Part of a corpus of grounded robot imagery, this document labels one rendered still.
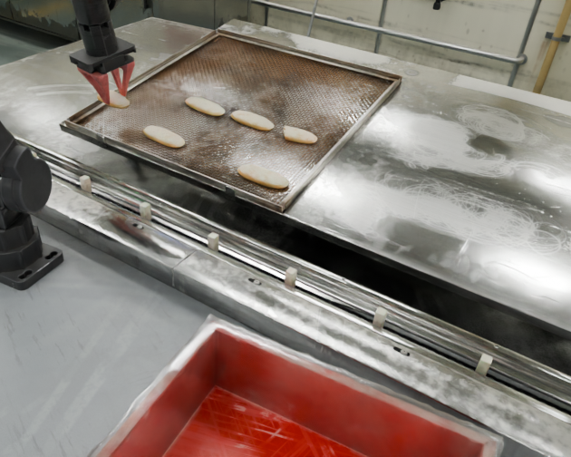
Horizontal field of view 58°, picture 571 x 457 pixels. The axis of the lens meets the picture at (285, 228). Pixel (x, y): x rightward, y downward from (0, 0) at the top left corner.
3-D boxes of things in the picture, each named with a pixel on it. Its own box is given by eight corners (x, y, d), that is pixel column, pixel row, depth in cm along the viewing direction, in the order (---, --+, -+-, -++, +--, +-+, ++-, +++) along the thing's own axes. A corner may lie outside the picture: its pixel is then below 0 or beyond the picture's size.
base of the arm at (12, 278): (-40, 266, 77) (23, 292, 74) (-56, 220, 72) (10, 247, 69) (7, 236, 84) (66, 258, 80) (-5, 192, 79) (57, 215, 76)
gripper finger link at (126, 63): (91, 100, 101) (78, 53, 94) (121, 85, 105) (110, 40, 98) (113, 111, 98) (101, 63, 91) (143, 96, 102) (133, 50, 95)
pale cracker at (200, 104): (180, 103, 108) (179, 99, 107) (193, 96, 110) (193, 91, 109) (217, 119, 103) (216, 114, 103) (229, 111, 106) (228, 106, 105)
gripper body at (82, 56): (70, 64, 94) (57, 24, 89) (116, 45, 100) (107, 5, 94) (91, 74, 91) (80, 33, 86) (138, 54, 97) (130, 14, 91)
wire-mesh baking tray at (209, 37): (66, 126, 103) (63, 120, 102) (217, 34, 133) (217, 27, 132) (281, 213, 83) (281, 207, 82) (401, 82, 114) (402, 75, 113)
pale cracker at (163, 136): (138, 133, 100) (137, 129, 99) (152, 124, 102) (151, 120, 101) (175, 151, 96) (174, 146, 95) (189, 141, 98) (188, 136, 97)
